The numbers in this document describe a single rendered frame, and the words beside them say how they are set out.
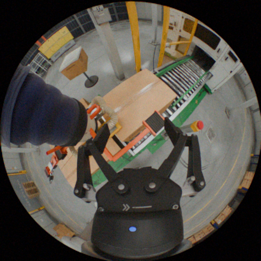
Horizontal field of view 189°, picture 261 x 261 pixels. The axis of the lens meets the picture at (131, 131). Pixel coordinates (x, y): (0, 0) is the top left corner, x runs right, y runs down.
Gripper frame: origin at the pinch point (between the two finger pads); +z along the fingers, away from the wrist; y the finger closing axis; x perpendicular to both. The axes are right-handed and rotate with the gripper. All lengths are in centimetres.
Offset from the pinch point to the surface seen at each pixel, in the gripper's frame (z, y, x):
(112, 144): 67, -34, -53
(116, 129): 29.1, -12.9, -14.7
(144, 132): 16.7, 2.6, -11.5
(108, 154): 11.7, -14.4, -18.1
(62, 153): 10, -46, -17
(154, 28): 236, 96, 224
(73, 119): 6.5, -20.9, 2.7
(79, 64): 117, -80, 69
